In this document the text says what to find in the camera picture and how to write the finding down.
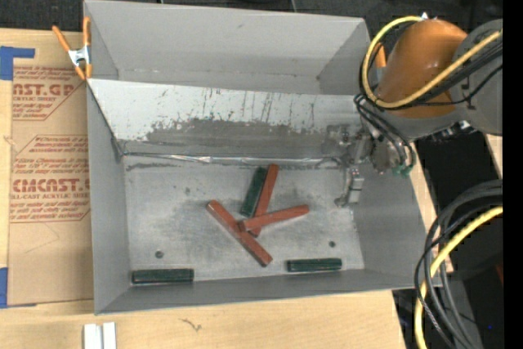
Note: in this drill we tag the brown cardboard board red print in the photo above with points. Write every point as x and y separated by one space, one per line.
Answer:
45 241

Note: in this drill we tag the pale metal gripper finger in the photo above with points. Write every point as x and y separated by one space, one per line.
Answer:
342 135
356 186

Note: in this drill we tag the dark green flat block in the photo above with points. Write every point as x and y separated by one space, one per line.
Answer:
162 276
253 192
314 265

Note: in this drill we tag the red-brown flat block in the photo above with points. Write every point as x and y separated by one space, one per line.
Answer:
249 243
267 192
282 215

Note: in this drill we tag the grey metal bin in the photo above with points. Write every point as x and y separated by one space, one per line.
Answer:
171 192

